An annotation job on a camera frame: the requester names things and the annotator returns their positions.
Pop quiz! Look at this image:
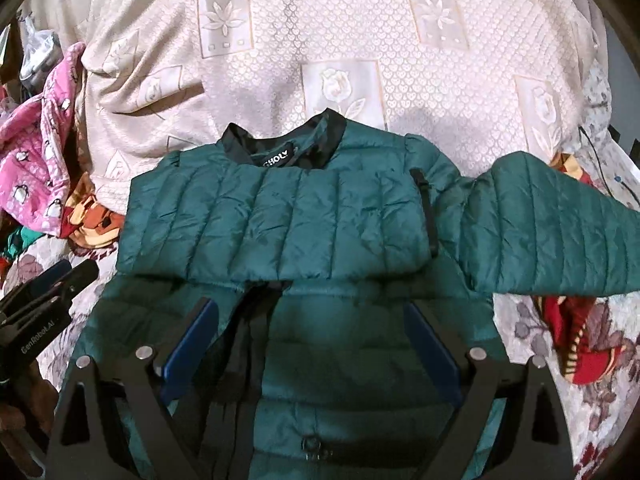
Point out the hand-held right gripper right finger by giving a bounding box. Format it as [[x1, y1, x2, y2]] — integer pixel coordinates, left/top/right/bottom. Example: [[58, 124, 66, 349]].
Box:
[[404, 300, 576, 480]]

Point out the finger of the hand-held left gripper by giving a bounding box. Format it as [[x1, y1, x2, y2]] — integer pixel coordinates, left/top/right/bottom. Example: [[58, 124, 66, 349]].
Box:
[[47, 259, 101, 308], [31, 259, 72, 288]]

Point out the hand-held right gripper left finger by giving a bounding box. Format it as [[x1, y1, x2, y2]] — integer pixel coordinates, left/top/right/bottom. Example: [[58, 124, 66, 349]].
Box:
[[45, 297, 221, 480]]

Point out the green puffer jacket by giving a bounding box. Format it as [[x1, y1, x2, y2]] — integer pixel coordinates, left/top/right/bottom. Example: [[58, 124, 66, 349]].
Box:
[[75, 107, 640, 480]]

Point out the white floral blanket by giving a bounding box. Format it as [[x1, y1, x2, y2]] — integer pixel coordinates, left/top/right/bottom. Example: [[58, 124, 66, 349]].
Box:
[[0, 55, 640, 480]]

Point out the pink printed cloth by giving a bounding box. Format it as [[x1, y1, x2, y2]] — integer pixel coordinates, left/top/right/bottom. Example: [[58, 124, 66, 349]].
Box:
[[0, 42, 88, 238]]

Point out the grey plastic bag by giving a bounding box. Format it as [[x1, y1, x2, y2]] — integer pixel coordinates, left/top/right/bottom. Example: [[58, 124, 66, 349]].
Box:
[[17, 15, 61, 86]]

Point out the cream quilted bedspread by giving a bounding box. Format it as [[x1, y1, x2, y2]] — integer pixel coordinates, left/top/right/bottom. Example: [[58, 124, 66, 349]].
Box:
[[20, 0, 613, 221]]

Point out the black cable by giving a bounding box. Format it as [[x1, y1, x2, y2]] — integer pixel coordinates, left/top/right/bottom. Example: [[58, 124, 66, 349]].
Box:
[[577, 125, 640, 211]]

